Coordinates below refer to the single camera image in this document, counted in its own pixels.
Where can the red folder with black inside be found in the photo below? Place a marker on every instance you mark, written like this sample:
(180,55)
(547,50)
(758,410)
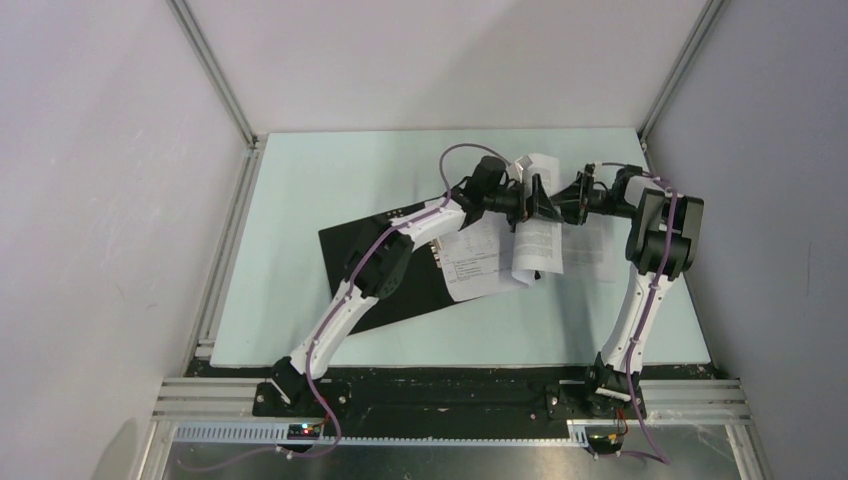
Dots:
(422,289)

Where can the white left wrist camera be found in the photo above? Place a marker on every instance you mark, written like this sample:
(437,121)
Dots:
(520,169)

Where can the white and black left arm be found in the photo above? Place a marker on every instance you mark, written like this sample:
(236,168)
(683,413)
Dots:
(378,261)

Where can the aluminium frame rail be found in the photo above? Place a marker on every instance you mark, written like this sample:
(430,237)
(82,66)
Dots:
(200,45)

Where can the lower printed paper sheets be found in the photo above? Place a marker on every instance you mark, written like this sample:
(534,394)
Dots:
(588,250)

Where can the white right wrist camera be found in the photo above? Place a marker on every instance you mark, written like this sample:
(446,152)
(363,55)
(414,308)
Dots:
(589,172)

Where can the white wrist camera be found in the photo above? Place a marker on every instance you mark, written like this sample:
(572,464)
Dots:
(520,169)
(589,172)

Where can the white slotted cable duct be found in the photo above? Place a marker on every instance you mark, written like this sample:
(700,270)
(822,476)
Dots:
(290,434)

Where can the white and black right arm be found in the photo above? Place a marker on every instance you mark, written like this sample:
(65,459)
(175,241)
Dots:
(661,245)

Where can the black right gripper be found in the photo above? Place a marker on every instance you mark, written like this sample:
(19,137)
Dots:
(574,200)

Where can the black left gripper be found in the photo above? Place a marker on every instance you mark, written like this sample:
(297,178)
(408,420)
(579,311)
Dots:
(538,204)

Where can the printed paper sheet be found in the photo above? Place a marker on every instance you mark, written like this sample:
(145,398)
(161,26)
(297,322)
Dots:
(538,242)
(477,261)

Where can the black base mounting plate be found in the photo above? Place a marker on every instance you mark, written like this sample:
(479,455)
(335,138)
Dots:
(446,401)

